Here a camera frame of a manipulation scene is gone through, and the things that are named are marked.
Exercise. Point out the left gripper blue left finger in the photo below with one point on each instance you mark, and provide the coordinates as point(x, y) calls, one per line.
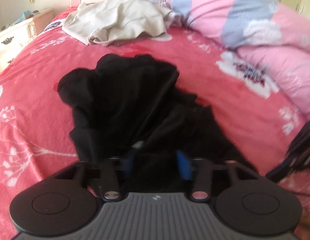
point(128, 162)

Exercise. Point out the cream wooden nightstand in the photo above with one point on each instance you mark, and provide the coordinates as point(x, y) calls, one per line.
point(18, 36)

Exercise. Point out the beige crumpled garment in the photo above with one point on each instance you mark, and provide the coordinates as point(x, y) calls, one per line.
point(116, 21)

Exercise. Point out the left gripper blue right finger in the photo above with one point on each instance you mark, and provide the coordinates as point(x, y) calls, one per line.
point(184, 166)

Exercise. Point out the black garment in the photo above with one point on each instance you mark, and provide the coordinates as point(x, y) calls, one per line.
point(132, 105)

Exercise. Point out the pink blue floral quilt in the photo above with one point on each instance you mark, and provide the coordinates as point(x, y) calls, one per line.
point(265, 33)

